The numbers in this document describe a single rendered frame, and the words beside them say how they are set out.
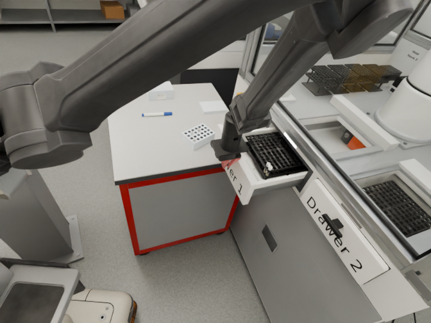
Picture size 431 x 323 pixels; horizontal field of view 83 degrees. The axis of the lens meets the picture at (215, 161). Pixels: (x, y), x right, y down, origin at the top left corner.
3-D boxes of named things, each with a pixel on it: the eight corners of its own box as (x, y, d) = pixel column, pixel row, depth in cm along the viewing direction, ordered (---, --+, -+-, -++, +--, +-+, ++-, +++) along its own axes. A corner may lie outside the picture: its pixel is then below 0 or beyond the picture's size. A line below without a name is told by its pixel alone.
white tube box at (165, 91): (148, 100, 120) (147, 91, 117) (145, 91, 126) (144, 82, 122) (173, 99, 125) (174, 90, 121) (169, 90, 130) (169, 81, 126)
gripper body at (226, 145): (248, 154, 73) (254, 136, 67) (216, 160, 70) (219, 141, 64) (240, 140, 77) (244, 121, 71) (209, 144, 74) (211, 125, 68)
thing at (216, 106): (203, 114, 119) (204, 111, 118) (198, 104, 125) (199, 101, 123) (227, 112, 123) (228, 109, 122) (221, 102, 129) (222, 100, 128)
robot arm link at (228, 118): (221, 109, 64) (231, 122, 61) (244, 104, 66) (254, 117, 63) (219, 129, 69) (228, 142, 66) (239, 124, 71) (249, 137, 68)
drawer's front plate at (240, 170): (242, 206, 78) (251, 184, 70) (213, 145, 96) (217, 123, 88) (247, 204, 78) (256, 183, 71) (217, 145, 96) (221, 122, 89)
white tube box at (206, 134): (193, 150, 101) (194, 143, 98) (180, 139, 104) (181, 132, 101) (214, 139, 107) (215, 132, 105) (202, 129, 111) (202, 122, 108)
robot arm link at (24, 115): (-39, 113, 29) (-30, 155, 29) (9, 75, 25) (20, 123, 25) (40, 122, 38) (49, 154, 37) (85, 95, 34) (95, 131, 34)
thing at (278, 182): (246, 198, 78) (251, 186, 74) (219, 145, 94) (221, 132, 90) (340, 176, 92) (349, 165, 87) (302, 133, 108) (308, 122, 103)
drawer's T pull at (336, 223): (337, 239, 65) (340, 236, 64) (321, 215, 70) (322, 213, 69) (347, 236, 66) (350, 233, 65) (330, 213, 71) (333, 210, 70)
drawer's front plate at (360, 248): (358, 286, 65) (385, 270, 58) (299, 198, 83) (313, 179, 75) (363, 283, 66) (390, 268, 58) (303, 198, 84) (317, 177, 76)
